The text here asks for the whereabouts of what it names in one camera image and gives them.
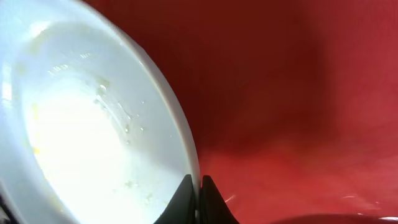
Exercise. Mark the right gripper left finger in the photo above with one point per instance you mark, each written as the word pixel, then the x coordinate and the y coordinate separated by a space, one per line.
pixel 181 208

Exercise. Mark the light green plate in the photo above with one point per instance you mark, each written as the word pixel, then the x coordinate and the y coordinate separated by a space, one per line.
pixel 91 131

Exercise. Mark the red serving tray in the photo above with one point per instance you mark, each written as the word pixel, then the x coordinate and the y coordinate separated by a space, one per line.
pixel 292 104

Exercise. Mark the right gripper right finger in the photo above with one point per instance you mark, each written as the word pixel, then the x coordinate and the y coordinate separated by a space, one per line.
pixel 212 207

